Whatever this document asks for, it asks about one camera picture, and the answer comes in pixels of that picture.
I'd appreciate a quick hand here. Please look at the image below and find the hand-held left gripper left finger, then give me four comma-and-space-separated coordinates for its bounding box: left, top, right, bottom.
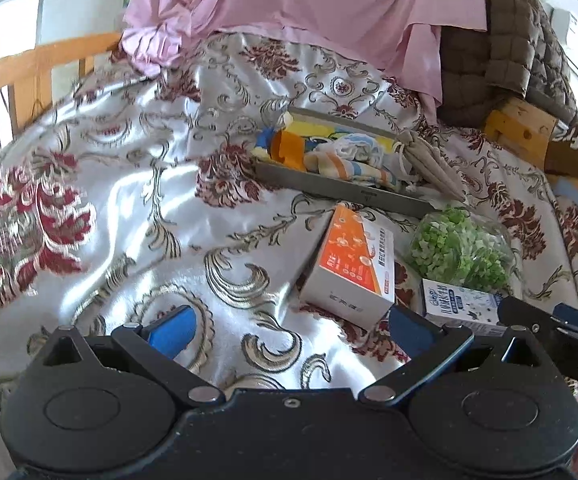
41, 305, 226, 407

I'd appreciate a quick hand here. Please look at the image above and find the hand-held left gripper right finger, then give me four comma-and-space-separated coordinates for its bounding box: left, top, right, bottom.
358, 305, 540, 408

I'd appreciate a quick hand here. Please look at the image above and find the grey tray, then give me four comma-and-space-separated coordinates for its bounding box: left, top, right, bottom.
254, 105, 437, 221

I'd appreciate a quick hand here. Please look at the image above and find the striped towel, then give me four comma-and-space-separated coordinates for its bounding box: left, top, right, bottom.
304, 147, 395, 189

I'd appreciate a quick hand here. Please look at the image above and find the white printed baby cloth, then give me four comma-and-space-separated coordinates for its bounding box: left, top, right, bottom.
326, 132, 382, 166

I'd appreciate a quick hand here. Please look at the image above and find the orange cloth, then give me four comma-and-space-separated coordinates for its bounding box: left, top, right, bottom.
269, 130, 307, 171

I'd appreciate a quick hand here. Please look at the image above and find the blue white milk carton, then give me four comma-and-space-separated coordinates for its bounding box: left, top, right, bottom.
421, 278, 507, 338

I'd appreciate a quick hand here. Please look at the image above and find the orange white box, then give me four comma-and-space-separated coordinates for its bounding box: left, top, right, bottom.
299, 203, 396, 332

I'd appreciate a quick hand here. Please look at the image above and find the bag of green paper stars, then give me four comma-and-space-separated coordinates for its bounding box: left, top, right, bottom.
406, 207, 515, 293

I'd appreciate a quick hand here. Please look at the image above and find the brown printed bag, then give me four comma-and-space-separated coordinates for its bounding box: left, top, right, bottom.
544, 122, 578, 178

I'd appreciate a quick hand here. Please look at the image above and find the yellow blue cartoon towel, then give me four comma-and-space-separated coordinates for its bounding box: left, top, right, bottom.
251, 115, 395, 166

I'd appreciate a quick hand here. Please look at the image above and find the brown quilted jacket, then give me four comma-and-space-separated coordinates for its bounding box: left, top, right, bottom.
436, 0, 578, 128

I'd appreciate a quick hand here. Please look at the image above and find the white air conditioner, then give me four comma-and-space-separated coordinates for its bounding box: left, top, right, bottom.
544, 2, 577, 46

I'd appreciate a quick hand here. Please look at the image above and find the pink bed sheet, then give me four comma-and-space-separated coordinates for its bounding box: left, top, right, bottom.
119, 0, 487, 111

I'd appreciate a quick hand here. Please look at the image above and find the window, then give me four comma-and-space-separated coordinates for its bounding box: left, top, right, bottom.
0, 0, 47, 161

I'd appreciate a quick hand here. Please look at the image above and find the wooden bed frame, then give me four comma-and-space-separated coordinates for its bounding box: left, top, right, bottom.
484, 96, 560, 173

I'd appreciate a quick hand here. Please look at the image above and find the wooden bed rail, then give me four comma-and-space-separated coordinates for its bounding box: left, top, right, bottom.
0, 32, 122, 131

